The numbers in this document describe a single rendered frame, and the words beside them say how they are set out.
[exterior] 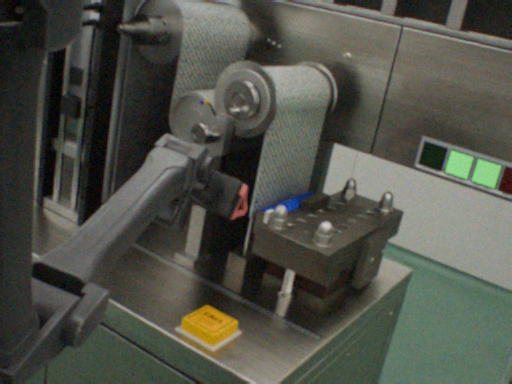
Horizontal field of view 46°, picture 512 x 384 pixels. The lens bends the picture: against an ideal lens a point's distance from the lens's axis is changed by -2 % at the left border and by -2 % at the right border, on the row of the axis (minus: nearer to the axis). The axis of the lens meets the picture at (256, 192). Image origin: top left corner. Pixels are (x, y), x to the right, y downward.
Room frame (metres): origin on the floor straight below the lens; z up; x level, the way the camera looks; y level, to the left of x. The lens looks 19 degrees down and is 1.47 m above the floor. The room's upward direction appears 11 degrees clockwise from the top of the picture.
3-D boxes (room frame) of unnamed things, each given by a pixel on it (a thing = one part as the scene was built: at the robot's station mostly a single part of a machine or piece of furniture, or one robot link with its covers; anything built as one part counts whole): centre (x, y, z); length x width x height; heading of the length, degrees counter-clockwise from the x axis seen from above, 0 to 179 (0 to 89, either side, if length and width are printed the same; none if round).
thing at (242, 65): (1.18, 0.06, 1.25); 0.15 x 0.01 x 0.15; 60
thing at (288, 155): (1.26, -0.06, 1.11); 0.23 x 0.01 x 0.18; 150
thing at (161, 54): (1.42, 0.21, 1.33); 0.25 x 0.14 x 0.14; 150
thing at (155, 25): (1.29, 0.28, 1.33); 0.06 x 0.06 x 0.06; 60
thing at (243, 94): (1.17, 0.06, 1.25); 0.07 x 0.02 x 0.07; 60
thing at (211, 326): (0.90, 0.03, 0.91); 0.07 x 0.07 x 0.02; 60
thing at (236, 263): (1.26, -0.06, 0.92); 0.28 x 0.04 x 0.04; 150
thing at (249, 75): (1.29, -0.01, 1.25); 0.26 x 0.12 x 0.12; 150
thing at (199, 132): (1.13, 0.12, 1.18); 0.04 x 0.02 x 0.04; 60
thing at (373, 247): (1.20, -0.27, 0.96); 0.10 x 0.03 x 0.11; 150
